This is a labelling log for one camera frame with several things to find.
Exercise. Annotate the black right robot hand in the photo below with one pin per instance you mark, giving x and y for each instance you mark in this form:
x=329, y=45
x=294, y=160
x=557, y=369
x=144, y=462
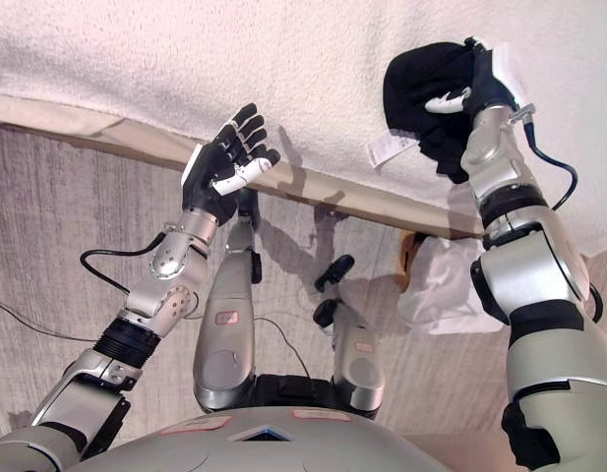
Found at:
x=490, y=83

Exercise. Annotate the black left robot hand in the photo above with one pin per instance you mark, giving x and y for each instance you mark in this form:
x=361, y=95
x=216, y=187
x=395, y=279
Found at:
x=209, y=172

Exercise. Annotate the black garment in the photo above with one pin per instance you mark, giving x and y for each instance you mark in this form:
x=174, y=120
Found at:
x=421, y=78

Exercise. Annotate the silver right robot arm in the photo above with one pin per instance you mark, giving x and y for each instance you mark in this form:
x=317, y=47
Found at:
x=529, y=275

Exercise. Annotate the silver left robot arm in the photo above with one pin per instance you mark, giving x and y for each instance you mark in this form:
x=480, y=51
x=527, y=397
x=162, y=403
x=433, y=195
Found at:
x=150, y=290

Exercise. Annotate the beige bed base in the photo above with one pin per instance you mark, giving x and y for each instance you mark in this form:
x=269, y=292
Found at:
x=150, y=142

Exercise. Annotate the black left robot foot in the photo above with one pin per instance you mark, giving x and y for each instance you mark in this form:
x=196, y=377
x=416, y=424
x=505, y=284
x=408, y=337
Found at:
x=248, y=201

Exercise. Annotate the black robot foot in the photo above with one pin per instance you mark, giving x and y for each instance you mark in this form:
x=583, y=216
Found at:
x=248, y=201
x=335, y=273

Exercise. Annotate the white terry blanket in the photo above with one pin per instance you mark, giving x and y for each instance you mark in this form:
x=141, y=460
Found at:
x=185, y=59

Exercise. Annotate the silver left robot leg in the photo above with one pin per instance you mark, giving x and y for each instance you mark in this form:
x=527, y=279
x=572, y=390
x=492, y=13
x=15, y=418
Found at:
x=226, y=319

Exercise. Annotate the silver robot leg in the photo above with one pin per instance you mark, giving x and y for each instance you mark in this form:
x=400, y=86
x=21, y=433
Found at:
x=357, y=359
x=226, y=319

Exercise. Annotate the black right robot foot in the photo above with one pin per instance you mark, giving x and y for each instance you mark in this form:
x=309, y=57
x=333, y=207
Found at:
x=335, y=273

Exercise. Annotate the white cloth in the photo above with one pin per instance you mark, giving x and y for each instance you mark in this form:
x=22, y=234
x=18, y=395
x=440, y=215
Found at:
x=441, y=290

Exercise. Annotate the silver right robot leg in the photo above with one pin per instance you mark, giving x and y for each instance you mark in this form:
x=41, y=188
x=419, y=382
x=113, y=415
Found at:
x=357, y=359

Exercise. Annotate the grey robot torso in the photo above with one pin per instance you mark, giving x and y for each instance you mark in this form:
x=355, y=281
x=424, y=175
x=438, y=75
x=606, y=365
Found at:
x=263, y=442

